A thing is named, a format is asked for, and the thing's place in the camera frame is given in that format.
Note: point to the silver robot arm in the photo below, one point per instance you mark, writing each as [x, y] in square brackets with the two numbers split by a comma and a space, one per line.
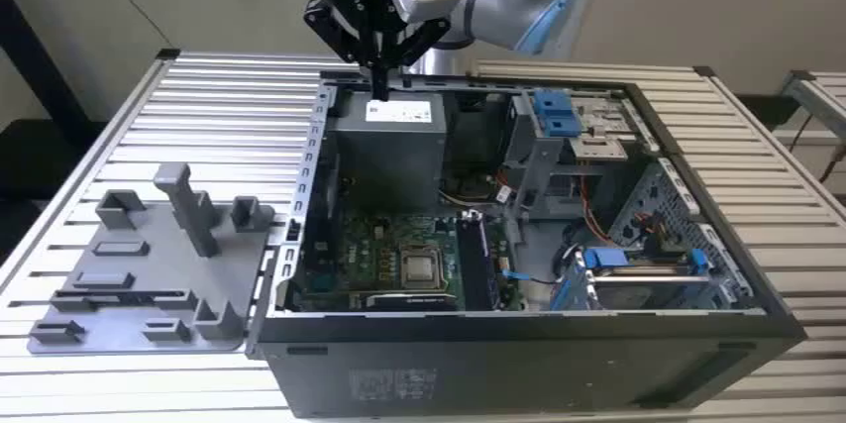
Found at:
[502, 7]

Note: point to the dark RAM stick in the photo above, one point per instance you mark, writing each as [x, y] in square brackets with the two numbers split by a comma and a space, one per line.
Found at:
[487, 274]
[125, 298]

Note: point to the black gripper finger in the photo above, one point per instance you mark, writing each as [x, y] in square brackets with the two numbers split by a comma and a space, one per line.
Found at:
[423, 39]
[329, 22]

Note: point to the silver CPU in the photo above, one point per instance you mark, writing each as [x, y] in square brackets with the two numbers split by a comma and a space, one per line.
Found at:
[420, 268]

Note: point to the black PC case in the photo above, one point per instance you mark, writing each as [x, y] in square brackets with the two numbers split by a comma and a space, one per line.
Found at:
[528, 368]

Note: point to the black CPU socket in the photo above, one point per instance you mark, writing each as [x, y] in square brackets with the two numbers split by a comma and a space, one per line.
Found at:
[403, 269]

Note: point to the black table corner cap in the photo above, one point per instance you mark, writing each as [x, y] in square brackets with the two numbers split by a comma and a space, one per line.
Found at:
[167, 53]
[704, 71]

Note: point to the blue disk carrier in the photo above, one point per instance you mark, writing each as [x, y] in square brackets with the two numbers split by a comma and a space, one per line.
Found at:
[604, 258]

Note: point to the grey metal disk bay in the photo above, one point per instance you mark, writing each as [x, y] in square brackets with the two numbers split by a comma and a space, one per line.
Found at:
[660, 272]

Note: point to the grey power supply unit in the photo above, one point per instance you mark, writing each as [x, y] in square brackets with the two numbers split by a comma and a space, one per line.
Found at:
[385, 160]

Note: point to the grey metal drive cage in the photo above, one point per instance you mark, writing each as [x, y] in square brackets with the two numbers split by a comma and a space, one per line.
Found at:
[598, 145]

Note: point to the grey plastic parts rack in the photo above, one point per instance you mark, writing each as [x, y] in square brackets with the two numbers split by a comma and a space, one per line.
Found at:
[165, 264]

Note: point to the blue drive carrier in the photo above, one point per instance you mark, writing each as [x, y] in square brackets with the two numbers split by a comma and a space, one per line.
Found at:
[551, 111]

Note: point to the grey metal side table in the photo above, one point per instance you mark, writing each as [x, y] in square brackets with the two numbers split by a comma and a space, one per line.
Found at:
[808, 91]

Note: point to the green motherboard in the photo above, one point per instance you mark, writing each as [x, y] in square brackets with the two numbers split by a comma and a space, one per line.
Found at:
[369, 249]

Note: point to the black graphics card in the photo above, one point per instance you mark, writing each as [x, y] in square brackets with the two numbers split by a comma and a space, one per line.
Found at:
[410, 301]

